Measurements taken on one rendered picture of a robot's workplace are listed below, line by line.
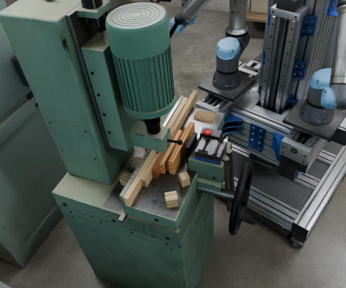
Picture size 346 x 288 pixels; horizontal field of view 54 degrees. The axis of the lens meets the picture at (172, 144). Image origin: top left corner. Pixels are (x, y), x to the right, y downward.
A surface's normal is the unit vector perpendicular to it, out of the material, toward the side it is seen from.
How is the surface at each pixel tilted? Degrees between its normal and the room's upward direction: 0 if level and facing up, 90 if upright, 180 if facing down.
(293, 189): 0
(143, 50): 90
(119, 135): 90
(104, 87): 90
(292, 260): 0
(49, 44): 90
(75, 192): 0
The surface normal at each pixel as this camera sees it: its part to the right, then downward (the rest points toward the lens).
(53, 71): -0.37, 0.67
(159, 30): 0.76, 0.42
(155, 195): -0.07, -0.71
